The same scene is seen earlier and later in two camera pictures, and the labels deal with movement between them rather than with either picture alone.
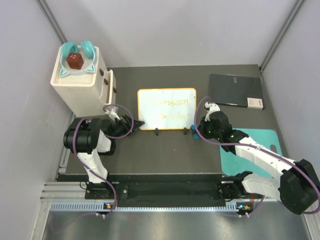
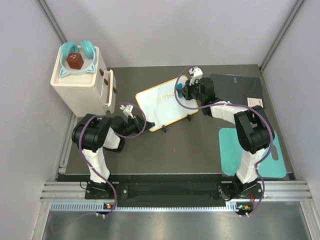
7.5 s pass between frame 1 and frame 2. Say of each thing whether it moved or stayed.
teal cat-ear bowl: stayed
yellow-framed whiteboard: moved
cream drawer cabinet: stayed
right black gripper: moved
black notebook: stayed
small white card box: stayed
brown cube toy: stayed
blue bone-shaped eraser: moved
